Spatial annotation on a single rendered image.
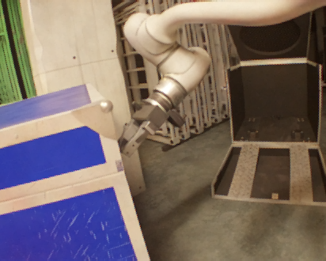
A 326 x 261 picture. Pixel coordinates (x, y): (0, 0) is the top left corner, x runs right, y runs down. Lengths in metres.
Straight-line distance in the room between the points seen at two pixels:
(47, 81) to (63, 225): 1.32
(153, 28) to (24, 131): 0.42
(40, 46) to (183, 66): 1.21
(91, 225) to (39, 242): 0.11
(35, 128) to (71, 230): 0.20
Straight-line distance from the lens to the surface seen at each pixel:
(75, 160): 0.38
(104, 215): 0.43
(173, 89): 0.64
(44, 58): 1.67
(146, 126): 0.57
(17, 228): 0.46
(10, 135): 0.38
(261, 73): 3.29
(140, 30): 0.65
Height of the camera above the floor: 1.12
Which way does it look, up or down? 17 degrees down
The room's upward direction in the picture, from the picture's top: 9 degrees counter-clockwise
